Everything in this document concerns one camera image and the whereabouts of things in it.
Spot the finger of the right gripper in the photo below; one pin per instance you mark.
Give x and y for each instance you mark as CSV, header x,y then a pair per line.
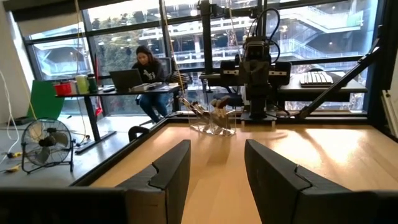
x,y
263,85
253,85

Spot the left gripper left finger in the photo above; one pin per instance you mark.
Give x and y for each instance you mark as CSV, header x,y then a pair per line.
x,y
168,186

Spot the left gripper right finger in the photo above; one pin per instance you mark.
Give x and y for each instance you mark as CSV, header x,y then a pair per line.
x,y
273,193

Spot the angled black makeup brush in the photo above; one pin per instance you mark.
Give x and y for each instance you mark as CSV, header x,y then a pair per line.
x,y
199,110

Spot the black brush long silver ferrule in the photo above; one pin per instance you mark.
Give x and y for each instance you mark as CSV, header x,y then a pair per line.
x,y
191,107

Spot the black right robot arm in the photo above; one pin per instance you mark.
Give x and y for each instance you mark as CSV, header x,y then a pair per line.
x,y
258,105

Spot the grey desk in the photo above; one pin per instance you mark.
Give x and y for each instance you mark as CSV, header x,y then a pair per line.
x,y
211,79
311,91

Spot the computer keyboard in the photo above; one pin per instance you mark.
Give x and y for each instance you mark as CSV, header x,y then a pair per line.
x,y
315,79

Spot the black clamp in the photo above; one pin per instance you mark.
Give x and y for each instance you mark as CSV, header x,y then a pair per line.
x,y
132,132

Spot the black office chair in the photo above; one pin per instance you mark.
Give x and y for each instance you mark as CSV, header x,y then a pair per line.
x,y
168,63

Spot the black standing desk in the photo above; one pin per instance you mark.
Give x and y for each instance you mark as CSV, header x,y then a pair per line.
x,y
149,91

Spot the person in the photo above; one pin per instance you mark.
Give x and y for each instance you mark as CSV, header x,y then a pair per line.
x,y
152,71

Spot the stack of papers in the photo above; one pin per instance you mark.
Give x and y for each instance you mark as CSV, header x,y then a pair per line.
x,y
146,87

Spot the red hanging cloth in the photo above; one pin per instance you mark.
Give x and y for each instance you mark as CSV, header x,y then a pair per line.
x,y
99,109

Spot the dark laptop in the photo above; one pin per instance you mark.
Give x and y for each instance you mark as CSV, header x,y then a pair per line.
x,y
126,80

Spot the green cup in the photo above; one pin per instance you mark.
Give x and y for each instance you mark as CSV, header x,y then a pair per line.
x,y
93,84

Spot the black floor fan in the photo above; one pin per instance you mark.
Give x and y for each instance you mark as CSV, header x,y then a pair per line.
x,y
46,141

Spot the red container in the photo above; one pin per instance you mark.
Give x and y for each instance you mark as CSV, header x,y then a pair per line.
x,y
63,89

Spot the green board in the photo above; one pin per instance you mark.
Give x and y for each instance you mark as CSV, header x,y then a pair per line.
x,y
45,99

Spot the yellow tool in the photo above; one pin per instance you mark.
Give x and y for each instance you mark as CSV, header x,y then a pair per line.
x,y
15,154
12,169

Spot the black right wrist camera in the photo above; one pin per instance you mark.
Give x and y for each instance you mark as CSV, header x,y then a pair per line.
x,y
256,49

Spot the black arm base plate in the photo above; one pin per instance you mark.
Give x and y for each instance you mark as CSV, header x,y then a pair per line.
x,y
258,118

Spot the black aluminium table frame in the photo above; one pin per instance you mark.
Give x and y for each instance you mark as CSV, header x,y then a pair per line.
x,y
124,152

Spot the black frame post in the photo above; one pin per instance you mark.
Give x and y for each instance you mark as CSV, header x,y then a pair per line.
x,y
377,93
206,37

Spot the black diagonal frame brace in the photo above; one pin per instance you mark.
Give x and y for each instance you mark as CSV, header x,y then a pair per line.
x,y
339,87

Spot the white wall panel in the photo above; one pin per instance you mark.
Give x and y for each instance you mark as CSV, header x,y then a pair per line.
x,y
390,115

